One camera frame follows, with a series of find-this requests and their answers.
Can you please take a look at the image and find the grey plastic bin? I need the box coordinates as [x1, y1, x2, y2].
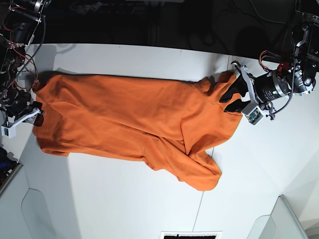
[247, 195, 308, 239]
[0, 164, 58, 239]

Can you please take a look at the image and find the grey plastic bin right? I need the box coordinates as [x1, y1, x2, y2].
[247, 195, 308, 239]

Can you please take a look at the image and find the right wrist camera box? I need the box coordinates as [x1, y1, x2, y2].
[1, 124, 16, 138]

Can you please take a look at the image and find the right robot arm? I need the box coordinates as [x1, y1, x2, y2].
[0, 0, 51, 128]

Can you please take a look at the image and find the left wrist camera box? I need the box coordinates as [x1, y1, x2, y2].
[241, 102, 265, 125]

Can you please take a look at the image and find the orange t-shirt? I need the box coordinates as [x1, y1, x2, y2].
[33, 71, 242, 191]

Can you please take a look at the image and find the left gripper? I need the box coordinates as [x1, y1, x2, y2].
[219, 61, 292, 120]

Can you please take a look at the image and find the grey plastic bin left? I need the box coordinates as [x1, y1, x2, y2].
[0, 164, 58, 239]

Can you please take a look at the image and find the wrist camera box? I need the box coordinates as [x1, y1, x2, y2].
[241, 102, 265, 125]
[1, 124, 16, 138]

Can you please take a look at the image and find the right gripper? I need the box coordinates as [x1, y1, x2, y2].
[0, 93, 44, 126]

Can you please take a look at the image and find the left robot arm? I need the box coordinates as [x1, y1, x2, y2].
[219, 0, 319, 125]

